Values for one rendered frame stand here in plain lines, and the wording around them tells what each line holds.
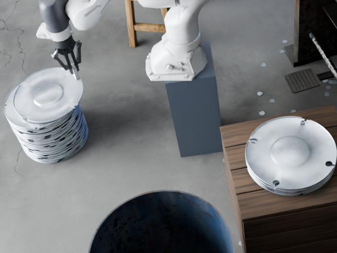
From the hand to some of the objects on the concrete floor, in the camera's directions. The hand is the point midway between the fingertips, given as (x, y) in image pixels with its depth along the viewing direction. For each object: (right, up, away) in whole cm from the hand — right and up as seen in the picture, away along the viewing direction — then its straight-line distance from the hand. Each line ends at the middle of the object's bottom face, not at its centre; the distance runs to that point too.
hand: (74, 72), depth 255 cm
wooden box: (+83, -54, -22) cm, 101 cm away
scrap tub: (+42, -87, -40) cm, 105 cm away
